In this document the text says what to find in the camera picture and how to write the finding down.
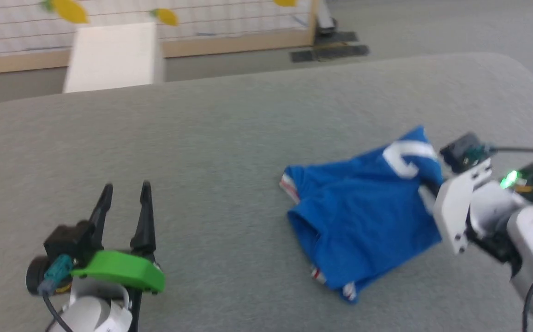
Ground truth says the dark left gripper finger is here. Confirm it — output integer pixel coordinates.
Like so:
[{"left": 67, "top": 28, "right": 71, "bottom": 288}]
[
  {"left": 89, "top": 184, "right": 114, "bottom": 241},
  {"left": 130, "top": 181, "right": 157, "bottom": 257}
]

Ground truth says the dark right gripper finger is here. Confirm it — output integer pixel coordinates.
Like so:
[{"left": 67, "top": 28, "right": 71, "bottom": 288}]
[{"left": 418, "top": 183, "right": 441, "bottom": 199}]

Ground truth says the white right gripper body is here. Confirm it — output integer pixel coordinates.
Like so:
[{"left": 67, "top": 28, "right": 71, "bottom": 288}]
[{"left": 433, "top": 159, "right": 523, "bottom": 277}]

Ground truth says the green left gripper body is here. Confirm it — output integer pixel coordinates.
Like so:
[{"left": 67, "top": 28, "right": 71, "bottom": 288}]
[{"left": 70, "top": 251, "right": 165, "bottom": 332}]

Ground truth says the blue white red sports jersey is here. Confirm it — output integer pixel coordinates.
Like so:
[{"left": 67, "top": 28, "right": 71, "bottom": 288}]
[{"left": 279, "top": 125, "right": 445, "bottom": 304}]

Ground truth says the grey fabric cushion surface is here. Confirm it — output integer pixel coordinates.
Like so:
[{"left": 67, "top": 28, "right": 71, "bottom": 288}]
[{"left": 0, "top": 52, "right": 533, "bottom": 332}]

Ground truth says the white rectangular pillar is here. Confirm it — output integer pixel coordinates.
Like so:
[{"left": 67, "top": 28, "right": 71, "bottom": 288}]
[{"left": 63, "top": 22, "right": 165, "bottom": 94}]

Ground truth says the wooden framed net fence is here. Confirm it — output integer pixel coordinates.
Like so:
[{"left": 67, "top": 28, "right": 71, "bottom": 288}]
[{"left": 0, "top": 0, "right": 320, "bottom": 77}]

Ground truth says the grey metal floor stand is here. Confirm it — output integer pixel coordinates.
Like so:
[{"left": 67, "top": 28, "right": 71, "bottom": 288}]
[{"left": 317, "top": 0, "right": 339, "bottom": 36}]

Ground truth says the large yellow leaf sticker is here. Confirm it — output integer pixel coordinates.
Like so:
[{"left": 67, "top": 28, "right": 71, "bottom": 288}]
[{"left": 42, "top": 0, "right": 90, "bottom": 24}]

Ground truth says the white paper label strap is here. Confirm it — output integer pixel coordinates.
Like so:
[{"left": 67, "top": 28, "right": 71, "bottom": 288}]
[{"left": 95, "top": 305, "right": 134, "bottom": 332}]

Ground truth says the teal cable connector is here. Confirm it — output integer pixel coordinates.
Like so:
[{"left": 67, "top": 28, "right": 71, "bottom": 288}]
[{"left": 37, "top": 255, "right": 74, "bottom": 296}]

